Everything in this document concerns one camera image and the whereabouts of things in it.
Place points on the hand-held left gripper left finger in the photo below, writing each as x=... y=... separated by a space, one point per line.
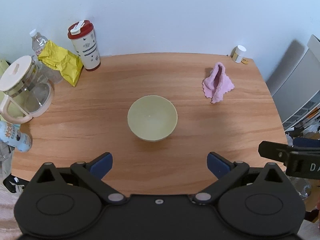
x=101 y=164

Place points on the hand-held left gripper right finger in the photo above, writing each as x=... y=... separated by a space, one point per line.
x=217 y=165

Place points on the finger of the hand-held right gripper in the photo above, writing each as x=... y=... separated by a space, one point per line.
x=272 y=150
x=307 y=142

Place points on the pale green bowl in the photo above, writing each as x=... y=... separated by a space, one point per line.
x=152 y=118

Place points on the pink cloth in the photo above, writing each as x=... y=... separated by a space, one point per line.
x=217 y=83

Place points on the white appliance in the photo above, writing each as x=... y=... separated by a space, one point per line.
x=297 y=87

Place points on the white bottle with blue label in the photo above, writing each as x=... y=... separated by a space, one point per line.
x=15 y=137

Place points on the black and white object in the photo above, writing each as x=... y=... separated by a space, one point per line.
x=12 y=183

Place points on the small yellow tape roll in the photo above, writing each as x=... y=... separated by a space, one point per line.
x=244 y=61

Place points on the small jar with white cap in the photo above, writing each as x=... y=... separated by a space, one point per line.
x=238 y=53

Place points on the glass pitcher with white lid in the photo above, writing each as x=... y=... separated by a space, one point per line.
x=25 y=90

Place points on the yellow crumpled bag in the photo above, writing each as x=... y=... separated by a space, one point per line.
x=63 y=62

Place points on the white tumbler with red lid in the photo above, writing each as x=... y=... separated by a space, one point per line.
x=86 y=47

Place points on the pale green object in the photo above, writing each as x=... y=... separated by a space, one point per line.
x=3 y=67

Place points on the clear plastic water bottle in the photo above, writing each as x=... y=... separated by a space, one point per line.
x=37 y=41

